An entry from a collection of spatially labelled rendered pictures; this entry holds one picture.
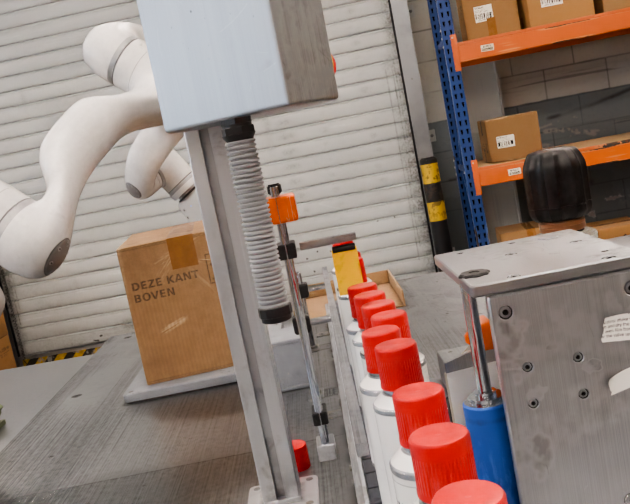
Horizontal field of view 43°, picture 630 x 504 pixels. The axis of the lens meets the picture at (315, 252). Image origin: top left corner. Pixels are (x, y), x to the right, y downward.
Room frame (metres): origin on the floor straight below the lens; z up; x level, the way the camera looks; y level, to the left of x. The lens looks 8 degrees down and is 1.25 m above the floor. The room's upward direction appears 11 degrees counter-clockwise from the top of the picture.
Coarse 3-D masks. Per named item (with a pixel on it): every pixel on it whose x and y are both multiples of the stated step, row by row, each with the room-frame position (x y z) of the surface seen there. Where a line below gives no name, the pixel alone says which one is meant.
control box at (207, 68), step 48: (144, 0) 0.86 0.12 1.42; (192, 0) 0.83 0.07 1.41; (240, 0) 0.79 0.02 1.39; (288, 0) 0.80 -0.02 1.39; (192, 48) 0.83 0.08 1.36; (240, 48) 0.80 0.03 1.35; (288, 48) 0.79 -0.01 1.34; (192, 96) 0.84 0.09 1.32; (240, 96) 0.81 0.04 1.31; (288, 96) 0.77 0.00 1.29; (336, 96) 0.84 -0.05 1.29
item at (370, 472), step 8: (336, 304) 1.75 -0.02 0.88; (352, 376) 1.20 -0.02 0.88; (368, 456) 0.88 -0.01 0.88; (368, 464) 0.86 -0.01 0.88; (368, 472) 0.84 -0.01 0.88; (368, 480) 0.82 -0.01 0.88; (376, 480) 0.81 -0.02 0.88; (368, 488) 0.80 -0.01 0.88; (376, 488) 0.80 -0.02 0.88; (376, 496) 0.78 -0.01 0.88
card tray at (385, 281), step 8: (376, 272) 2.11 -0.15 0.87; (384, 272) 2.11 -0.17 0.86; (376, 280) 2.11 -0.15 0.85; (384, 280) 2.11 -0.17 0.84; (392, 280) 2.01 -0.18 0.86; (384, 288) 2.05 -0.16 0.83; (392, 288) 2.03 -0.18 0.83; (400, 288) 1.84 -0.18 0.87; (312, 296) 2.11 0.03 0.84; (320, 296) 2.11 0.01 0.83; (336, 296) 2.07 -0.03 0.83; (392, 296) 1.93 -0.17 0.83; (400, 296) 1.87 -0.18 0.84; (312, 304) 2.03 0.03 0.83; (320, 304) 2.01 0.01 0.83; (400, 304) 1.83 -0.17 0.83; (312, 312) 1.93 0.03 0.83; (320, 312) 1.91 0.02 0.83
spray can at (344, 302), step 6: (360, 258) 1.04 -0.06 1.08; (360, 264) 1.04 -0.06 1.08; (366, 276) 1.05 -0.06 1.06; (342, 300) 1.03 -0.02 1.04; (348, 300) 1.03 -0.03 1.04; (342, 306) 1.04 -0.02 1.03; (348, 306) 1.03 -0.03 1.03; (342, 312) 1.04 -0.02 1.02; (348, 312) 1.03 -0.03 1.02; (348, 318) 1.03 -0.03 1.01; (348, 324) 1.03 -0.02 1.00; (348, 342) 1.04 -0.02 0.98; (348, 348) 1.05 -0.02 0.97; (354, 372) 1.04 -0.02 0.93; (354, 378) 1.04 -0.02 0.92; (360, 402) 1.04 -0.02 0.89; (360, 408) 1.04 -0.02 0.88
